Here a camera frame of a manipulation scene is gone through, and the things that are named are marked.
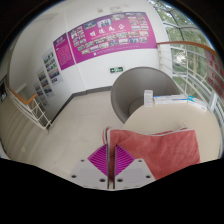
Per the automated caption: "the grey round tub chair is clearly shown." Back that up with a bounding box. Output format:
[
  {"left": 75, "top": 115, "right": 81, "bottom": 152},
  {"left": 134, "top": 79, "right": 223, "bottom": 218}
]
[{"left": 110, "top": 66, "right": 181, "bottom": 124}]

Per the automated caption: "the coral pink towel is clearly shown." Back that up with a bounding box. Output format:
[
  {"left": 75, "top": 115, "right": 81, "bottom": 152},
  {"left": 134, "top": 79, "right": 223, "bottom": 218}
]
[{"left": 101, "top": 124, "right": 202, "bottom": 183}]

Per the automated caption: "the green exit sign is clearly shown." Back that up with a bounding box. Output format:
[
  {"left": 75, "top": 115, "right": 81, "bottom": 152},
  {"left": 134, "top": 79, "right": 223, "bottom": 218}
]
[{"left": 109, "top": 66, "right": 124, "bottom": 74}]

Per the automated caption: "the white stair railing orange handrail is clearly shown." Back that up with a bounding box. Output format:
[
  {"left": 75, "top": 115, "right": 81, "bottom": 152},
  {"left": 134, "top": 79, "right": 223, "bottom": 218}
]
[{"left": 4, "top": 84, "right": 53, "bottom": 134}]

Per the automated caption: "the narrow magenta text poster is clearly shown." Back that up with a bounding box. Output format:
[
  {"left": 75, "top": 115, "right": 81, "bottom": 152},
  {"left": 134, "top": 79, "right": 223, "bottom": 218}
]
[{"left": 52, "top": 32, "right": 76, "bottom": 71}]

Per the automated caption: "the small upright white box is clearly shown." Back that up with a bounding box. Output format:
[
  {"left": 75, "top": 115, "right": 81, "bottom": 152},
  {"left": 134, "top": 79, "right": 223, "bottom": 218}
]
[{"left": 143, "top": 89, "right": 154, "bottom": 108}]

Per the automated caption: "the flat white blue box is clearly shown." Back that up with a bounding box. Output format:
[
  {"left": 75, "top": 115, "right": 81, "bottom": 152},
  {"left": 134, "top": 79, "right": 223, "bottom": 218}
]
[
  {"left": 187, "top": 96, "right": 209, "bottom": 112},
  {"left": 153, "top": 94, "right": 189, "bottom": 106}
]

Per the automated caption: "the white-framed glass window wall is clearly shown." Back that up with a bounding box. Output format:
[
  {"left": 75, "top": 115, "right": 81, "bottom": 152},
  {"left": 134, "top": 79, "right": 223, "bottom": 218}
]
[{"left": 148, "top": 0, "right": 224, "bottom": 111}]

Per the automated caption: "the large magenta photo poster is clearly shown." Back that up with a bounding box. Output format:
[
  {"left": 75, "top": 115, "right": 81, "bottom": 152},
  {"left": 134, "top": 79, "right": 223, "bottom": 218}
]
[{"left": 67, "top": 11, "right": 158, "bottom": 64}]

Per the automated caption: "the white photo wall poster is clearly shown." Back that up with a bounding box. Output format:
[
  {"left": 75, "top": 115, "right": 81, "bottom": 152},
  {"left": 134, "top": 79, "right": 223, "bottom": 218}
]
[
  {"left": 35, "top": 67, "right": 54, "bottom": 98},
  {"left": 42, "top": 47, "right": 64, "bottom": 86},
  {"left": 32, "top": 81, "right": 48, "bottom": 107}
]

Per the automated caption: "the red and white warning sign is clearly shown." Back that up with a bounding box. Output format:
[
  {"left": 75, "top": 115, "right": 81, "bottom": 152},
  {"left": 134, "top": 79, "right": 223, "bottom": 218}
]
[{"left": 204, "top": 49, "right": 224, "bottom": 98}]

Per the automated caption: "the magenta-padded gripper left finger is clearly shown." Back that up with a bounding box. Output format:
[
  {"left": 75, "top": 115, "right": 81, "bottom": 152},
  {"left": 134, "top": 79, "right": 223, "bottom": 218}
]
[{"left": 69, "top": 143, "right": 109, "bottom": 190}]

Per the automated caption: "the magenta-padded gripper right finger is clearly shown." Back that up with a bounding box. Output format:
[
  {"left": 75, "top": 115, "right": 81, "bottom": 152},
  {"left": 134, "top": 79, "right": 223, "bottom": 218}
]
[{"left": 114, "top": 144, "right": 157, "bottom": 190}]

